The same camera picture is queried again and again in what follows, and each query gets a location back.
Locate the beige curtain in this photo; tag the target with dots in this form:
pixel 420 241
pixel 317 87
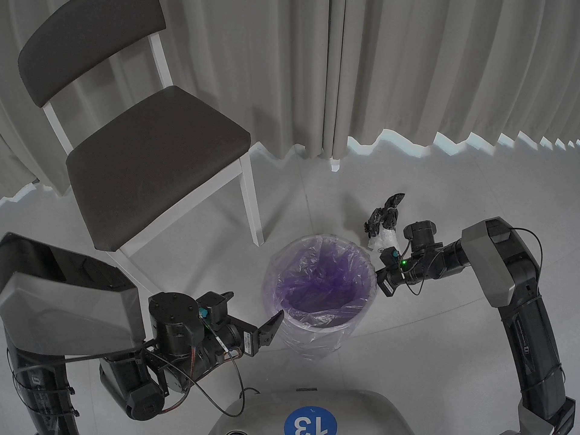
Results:
pixel 249 61
pixel 453 61

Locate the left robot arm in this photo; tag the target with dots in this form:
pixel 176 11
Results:
pixel 68 301

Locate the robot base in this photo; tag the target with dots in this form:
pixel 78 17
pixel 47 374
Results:
pixel 312 415

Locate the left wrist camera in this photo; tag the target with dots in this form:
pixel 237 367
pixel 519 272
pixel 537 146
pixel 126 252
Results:
pixel 217 306

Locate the white trash bin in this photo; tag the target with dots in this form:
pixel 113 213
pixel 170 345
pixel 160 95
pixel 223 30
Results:
pixel 317 339

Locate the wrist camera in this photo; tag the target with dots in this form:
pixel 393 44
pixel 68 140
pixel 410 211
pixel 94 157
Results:
pixel 217 306
pixel 388 257

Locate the dark grey white chair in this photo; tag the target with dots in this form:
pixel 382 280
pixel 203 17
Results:
pixel 158 152

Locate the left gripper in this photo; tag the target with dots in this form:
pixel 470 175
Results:
pixel 247 342

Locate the clear printed wrapper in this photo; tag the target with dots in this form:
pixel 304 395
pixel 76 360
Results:
pixel 384 239

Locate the purple plastic bag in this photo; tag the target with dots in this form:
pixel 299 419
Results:
pixel 317 288

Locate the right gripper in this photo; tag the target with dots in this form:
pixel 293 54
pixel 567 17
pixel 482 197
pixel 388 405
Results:
pixel 392 279

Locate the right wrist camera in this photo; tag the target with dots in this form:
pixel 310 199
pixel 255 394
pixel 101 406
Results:
pixel 388 257

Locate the crumpled black plastic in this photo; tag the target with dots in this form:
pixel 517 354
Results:
pixel 385 215

